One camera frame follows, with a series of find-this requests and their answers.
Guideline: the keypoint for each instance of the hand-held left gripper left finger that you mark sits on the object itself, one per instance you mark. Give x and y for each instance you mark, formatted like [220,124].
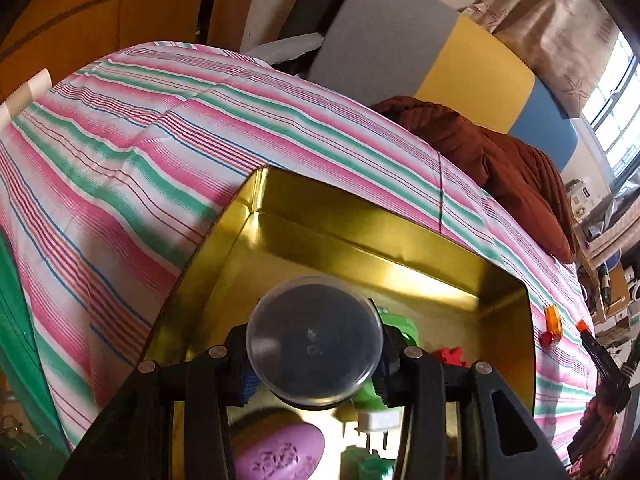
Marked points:
[247,387]

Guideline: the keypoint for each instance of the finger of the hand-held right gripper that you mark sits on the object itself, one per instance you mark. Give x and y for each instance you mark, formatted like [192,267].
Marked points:
[600,355]

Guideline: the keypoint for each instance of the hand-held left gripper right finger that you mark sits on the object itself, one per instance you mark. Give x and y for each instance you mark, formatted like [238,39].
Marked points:
[386,377]

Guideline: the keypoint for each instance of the small orange plastic piece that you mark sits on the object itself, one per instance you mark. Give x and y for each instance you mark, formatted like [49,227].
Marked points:
[582,326]

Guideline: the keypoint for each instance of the red metal tube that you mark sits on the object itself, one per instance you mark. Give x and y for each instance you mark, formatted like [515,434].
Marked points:
[550,338]

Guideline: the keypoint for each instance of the light green plastic toy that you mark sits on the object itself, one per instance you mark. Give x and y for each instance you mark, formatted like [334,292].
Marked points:
[402,327]

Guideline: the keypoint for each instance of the orange plastic clip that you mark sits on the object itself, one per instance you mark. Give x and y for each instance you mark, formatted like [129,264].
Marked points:
[553,319]

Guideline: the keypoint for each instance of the black jar with clear lid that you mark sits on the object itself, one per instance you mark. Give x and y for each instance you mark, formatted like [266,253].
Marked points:
[315,340]

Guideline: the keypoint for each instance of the teal plastic clamp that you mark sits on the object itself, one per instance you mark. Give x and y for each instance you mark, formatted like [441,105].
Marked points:
[370,467]

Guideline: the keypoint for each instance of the gold metal tin box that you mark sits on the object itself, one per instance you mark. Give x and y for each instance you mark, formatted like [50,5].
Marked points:
[350,240]

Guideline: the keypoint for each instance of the red plastic piece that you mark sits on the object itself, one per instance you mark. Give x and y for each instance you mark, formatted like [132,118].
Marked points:
[450,356]

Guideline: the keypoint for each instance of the wooden desk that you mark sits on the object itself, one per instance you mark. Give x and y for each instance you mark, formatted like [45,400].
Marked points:
[620,285]

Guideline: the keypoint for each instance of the purple soap bar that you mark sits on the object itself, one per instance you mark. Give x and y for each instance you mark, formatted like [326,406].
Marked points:
[280,455]

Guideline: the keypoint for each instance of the white printed carton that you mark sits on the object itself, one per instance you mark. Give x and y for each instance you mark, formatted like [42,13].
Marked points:
[580,200]

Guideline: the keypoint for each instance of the rust brown blanket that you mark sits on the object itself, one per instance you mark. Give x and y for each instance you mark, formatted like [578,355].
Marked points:
[500,170]

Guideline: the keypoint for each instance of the window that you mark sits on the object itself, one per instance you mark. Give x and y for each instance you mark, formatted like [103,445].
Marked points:
[615,105]

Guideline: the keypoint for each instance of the beige pillow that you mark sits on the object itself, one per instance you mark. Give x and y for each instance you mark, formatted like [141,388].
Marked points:
[560,25]

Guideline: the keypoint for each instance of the grey yellow blue pillow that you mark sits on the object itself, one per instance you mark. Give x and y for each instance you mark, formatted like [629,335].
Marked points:
[400,35]

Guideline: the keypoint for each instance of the white comb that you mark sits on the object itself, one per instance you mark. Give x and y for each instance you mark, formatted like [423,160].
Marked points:
[25,97]

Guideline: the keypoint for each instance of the orange wooden wardrobe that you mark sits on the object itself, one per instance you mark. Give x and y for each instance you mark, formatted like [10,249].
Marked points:
[100,10]

